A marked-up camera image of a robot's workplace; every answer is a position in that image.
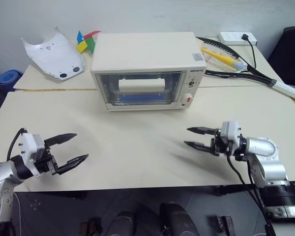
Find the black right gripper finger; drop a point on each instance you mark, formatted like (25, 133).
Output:
(204, 130)
(199, 146)

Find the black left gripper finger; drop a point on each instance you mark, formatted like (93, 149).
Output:
(61, 139)
(72, 164)

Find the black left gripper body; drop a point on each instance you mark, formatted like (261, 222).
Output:
(46, 162)

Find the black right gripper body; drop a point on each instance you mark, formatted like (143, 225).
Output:
(220, 146)

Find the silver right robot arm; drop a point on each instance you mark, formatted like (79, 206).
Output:
(268, 162)

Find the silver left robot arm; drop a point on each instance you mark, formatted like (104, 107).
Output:
(0, 182)

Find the cream toaster oven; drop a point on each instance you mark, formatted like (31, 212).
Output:
(142, 51)

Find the white knob with red mark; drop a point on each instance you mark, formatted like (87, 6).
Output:
(188, 99)

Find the yellow tube with white cap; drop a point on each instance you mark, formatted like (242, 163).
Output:
(221, 57)

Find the black racket with white grip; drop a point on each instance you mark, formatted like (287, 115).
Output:
(260, 79)

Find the blue rolled mat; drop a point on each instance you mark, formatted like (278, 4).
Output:
(9, 77)

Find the white robot shell cover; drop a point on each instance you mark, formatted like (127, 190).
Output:
(54, 56)

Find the white power strip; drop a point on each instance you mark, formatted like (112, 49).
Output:
(232, 38)

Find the colourful paper pinwheel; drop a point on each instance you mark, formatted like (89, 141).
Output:
(83, 44)

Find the black chair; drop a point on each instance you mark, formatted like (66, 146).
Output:
(290, 56)

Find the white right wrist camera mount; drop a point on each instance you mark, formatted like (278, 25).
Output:
(232, 134)

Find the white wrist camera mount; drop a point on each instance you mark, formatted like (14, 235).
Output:
(28, 147)
(232, 134)

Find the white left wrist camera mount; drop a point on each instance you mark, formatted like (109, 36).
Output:
(28, 147)

